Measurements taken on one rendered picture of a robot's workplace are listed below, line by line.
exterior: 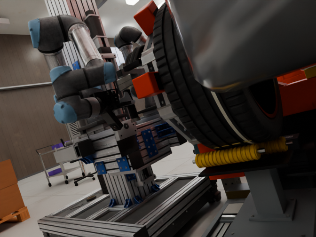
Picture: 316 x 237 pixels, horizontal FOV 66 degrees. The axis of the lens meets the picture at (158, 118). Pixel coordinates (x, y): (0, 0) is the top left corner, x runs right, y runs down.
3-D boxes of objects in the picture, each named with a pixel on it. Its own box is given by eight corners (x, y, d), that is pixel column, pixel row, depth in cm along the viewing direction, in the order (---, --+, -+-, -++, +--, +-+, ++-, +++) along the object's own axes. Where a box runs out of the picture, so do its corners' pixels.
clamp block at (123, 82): (133, 84, 102) (130, 72, 102) (119, 90, 108) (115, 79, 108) (141, 83, 106) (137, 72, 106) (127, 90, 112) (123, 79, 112)
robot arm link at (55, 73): (80, 67, 91) (89, 94, 91) (49, 74, 87) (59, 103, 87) (80, 60, 83) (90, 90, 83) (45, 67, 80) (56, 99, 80)
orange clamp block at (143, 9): (161, 27, 91) (147, 6, 87) (146, 37, 96) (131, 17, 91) (166, 19, 96) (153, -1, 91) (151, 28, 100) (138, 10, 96)
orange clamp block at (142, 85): (169, 90, 84) (154, 92, 77) (152, 96, 89) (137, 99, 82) (162, 70, 84) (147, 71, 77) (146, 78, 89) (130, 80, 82)
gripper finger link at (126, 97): (135, 89, 107) (119, 92, 100) (139, 101, 107) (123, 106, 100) (131, 90, 109) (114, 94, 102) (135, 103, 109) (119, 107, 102)
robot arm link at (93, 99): (95, 115, 87) (82, 121, 92) (104, 113, 91) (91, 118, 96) (88, 95, 87) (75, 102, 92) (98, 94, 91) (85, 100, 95)
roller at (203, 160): (266, 160, 82) (260, 144, 82) (192, 170, 100) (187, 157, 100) (269, 155, 87) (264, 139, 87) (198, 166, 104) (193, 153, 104)
